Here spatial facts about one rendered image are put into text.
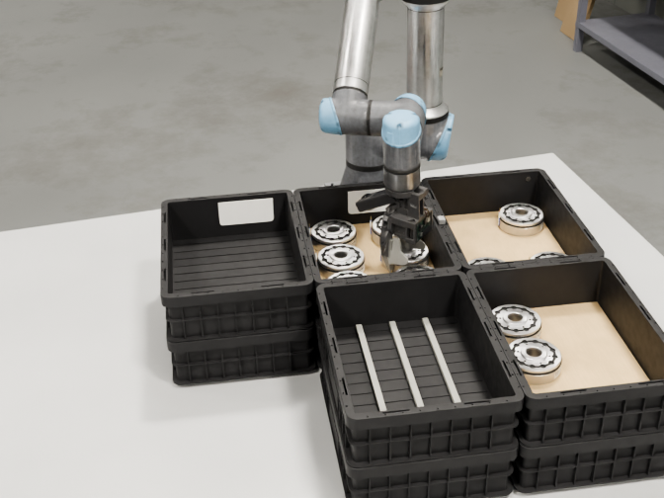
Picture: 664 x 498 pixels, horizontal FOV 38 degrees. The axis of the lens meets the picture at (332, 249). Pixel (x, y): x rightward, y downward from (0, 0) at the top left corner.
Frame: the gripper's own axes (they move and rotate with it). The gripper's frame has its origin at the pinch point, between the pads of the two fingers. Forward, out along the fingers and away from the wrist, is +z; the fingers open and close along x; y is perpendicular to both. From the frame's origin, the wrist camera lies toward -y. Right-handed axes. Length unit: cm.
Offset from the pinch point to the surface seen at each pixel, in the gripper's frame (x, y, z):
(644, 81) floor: 332, -61, 105
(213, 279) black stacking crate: -26.1, -30.1, 0.3
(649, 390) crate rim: -19, 63, -8
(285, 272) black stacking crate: -15.1, -19.1, 1.0
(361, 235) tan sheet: 6.8, -14.2, 2.2
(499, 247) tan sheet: 20.4, 14.5, 3.3
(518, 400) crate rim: -34, 47, -10
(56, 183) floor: 75, -231, 88
